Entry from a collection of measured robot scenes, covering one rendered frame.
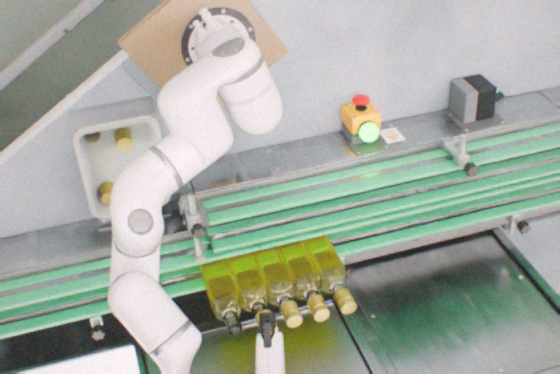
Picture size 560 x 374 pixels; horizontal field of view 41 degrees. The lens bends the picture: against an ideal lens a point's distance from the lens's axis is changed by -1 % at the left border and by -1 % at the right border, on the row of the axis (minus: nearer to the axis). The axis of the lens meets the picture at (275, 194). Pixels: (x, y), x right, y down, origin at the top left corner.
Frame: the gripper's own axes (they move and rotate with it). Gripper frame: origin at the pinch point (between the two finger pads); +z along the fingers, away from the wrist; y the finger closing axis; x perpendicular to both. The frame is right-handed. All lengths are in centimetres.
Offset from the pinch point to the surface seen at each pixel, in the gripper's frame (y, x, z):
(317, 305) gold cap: -0.2, -10.0, 5.7
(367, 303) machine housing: -17.6, -22.6, 23.4
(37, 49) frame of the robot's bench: 23, 59, 85
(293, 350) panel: -14.3, -4.7, 7.1
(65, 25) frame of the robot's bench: 29, 51, 87
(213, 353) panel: -14.4, 12.3, 7.6
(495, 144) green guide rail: 12, -54, 42
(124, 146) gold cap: 24.7, 27.8, 30.0
